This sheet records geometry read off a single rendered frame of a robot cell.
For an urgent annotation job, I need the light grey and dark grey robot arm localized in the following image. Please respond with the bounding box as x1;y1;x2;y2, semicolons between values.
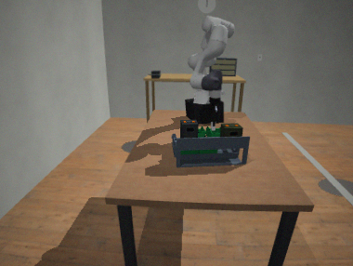
188;16;235;104

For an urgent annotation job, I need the grey shelf rack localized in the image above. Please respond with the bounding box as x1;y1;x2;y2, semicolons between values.
171;134;250;167

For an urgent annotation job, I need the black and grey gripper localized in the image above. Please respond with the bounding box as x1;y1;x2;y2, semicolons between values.
209;98;220;130

